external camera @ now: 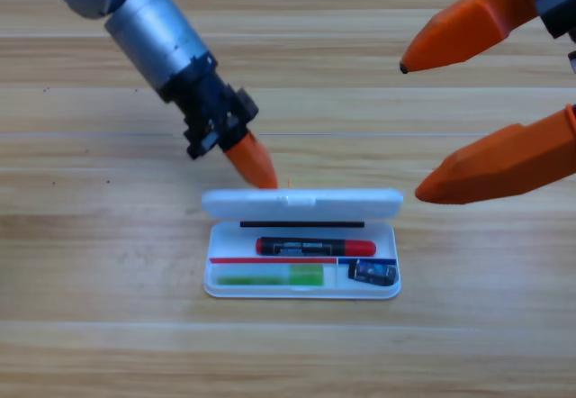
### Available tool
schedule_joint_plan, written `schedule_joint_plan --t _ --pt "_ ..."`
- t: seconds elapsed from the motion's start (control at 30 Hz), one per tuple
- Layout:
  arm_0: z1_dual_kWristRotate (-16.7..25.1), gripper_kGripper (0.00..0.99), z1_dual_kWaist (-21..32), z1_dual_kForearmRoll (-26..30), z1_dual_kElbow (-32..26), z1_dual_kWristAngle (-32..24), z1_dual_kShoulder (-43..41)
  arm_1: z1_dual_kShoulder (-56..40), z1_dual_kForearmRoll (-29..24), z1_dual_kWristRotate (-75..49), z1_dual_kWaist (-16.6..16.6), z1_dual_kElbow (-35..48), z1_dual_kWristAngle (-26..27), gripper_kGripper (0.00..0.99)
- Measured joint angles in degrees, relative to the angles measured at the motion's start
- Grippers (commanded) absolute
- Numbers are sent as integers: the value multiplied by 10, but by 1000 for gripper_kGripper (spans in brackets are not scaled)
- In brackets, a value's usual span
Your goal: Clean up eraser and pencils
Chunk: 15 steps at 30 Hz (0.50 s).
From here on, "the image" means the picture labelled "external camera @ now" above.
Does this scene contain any black marker with red cap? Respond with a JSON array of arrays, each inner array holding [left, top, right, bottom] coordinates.
[[255, 236, 377, 258]]

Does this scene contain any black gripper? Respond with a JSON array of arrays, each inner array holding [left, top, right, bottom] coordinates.
[[159, 57, 280, 190], [399, 0, 576, 206]]

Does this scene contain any white Unitree pencil case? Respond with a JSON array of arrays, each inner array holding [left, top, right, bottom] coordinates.
[[201, 187, 404, 301]]

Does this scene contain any dark blue eraser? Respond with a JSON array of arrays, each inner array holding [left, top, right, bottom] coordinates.
[[346, 258, 400, 287]]

